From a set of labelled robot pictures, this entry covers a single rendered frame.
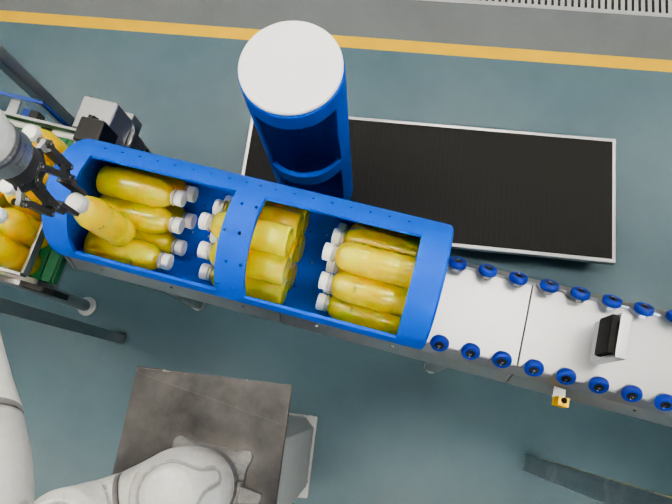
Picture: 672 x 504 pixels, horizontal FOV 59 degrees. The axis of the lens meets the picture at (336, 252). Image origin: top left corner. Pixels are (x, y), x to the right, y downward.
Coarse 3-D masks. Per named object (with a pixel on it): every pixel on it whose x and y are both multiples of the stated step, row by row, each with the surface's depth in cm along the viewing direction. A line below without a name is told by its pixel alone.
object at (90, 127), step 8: (80, 120) 157; (88, 120) 157; (96, 120) 156; (80, 128) 156; (88, 128) 156; (96, 128) 156; (104, 128) 157; (80, 136) 156; (88, 136) 155; (96, 136) 155; (104, 136) 158; (112, 136) 162
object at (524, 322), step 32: (64, 256) 157; (160, 288) 159; (448, 288) 148; (480, 288) 148; (512, 288) 147; (288, 320) 154; (448, 320) 146; (480, 320) 146; (512, 320) 145; (544, 320) 145; (576, 320) 144; (640, 320) 144; (416, 352) 149; (480, 352) 144; (512, 352) 143; (544, 352) 143; (576, 352) 142; (640, 352) 142; (512, 384) 150; (544, 384) 145; (640, 384) 140; (640, 416) 145
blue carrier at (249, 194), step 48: (96, 144) 134; (96, 192) 146; (240, 192) 126; (288, 192) 128; (48, 240) 132; (192, 240) 151; (240, 240) 122; (432, 240) 121; (192, 288) 133; (240, 288) 126; (432, 288) 118; (384, 336) 126
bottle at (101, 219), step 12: (96, 204) 123; (108, 204) 128; (84, 216) 122; (96, 216) 123; (108, 216) 126; (120, 216) 132; (96, 228) 126; (108, 228) 128; (120, 228) 132; (132, 228) 137; (108, 240) 133; (120, 240) 134
